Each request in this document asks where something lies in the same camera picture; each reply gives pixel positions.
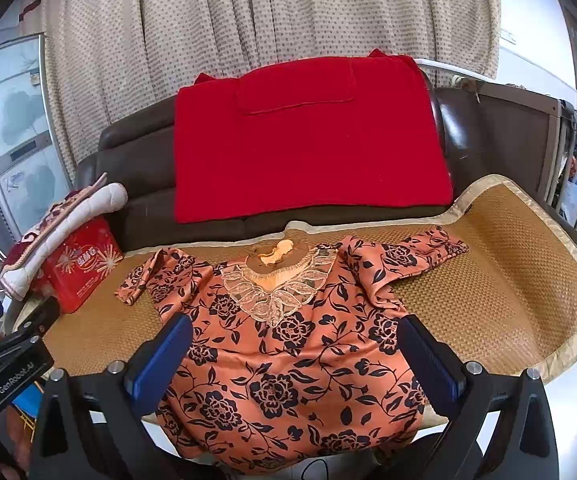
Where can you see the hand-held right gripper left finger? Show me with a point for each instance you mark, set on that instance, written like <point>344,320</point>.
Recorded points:
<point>164,357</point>

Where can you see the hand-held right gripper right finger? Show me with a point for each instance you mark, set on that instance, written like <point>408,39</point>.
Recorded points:
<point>432,360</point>

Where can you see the orange floral blouse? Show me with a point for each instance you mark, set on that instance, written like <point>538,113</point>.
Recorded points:
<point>293,360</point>

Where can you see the red gift tin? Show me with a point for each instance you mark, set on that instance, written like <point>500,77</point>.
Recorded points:
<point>81,267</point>

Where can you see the red and white quilted cushion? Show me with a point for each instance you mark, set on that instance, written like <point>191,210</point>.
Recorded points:
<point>53,232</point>

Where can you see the woven rattan mat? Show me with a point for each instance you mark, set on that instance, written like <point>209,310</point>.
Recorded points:
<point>508,280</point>

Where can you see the brown leather sofa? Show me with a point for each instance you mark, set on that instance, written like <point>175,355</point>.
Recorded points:
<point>133,170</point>

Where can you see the glass cabinet door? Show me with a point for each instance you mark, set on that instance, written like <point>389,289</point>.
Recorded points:
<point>18,115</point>

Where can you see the brown wooden crib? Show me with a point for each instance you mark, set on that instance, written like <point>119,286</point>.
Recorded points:
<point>528,135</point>

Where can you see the red knitted cloth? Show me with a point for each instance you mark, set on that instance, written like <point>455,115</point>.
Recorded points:
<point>313,145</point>

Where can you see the beige dotted curtain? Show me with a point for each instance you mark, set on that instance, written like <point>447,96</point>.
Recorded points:
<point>193,25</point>

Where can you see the white metal rail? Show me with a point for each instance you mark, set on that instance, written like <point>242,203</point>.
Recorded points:
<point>448,67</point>

